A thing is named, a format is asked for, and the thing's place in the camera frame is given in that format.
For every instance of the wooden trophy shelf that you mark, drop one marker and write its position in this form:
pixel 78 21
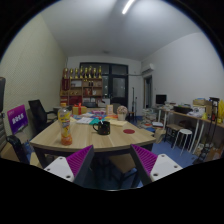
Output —
pixel 81 85

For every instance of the black framed door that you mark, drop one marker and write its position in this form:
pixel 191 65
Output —
pixel 115 81

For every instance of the red round coaster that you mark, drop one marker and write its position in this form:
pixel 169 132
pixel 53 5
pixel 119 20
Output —
pixel 129 131

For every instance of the black office chair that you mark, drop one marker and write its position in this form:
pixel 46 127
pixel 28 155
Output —
pixel 41 118

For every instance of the orange card box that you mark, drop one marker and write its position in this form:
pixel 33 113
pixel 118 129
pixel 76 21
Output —
pixel 109 110

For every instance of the black computer monitor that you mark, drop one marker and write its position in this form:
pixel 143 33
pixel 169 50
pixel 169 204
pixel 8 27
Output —
pixel 161 99

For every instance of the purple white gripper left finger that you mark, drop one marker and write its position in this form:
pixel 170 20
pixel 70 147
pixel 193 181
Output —
pixel 74 168

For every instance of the wooden table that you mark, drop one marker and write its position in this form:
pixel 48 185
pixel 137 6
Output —
pixel 116 143

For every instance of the black mug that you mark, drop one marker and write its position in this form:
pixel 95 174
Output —
pixel 102 127

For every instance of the long side desk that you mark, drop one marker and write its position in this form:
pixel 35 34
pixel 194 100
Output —
pixel 163 116

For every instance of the purple sign board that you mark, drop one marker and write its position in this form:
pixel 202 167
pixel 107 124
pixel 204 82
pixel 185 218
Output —
pixel 17 118

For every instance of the yellow gift box red ribbon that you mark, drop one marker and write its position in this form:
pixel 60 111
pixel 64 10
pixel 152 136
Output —
pixel 79 109

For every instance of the flower bouquet in pot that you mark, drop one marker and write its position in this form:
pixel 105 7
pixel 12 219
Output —
pixel 122 113

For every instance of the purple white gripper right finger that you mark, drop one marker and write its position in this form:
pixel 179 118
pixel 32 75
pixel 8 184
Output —
pixel 152 167

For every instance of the ceiling tube light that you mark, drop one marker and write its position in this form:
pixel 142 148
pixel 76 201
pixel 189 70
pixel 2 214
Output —
pixel 127 6

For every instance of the white round stool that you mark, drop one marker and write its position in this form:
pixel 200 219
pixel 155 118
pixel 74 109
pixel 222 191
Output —
pixel 183 138

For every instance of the white air conditioner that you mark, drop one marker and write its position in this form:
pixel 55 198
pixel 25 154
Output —
pixel 147 69

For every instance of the wooden brown stool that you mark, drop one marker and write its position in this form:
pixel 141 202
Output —
pixel 171 132

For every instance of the orange drink plastic bottle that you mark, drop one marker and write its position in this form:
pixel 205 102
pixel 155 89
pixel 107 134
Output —
pixel 64 121

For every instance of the black tripod stand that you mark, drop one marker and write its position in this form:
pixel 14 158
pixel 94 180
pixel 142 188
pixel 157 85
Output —
pixel 211 130

